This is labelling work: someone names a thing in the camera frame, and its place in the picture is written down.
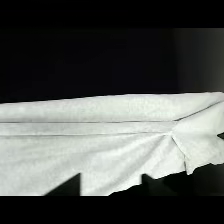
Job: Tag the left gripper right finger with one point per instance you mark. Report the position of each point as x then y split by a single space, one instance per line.
151 187

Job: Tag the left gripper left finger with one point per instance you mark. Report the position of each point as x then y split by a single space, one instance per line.
70 187

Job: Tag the white shirt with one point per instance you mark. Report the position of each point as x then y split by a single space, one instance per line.
100 146

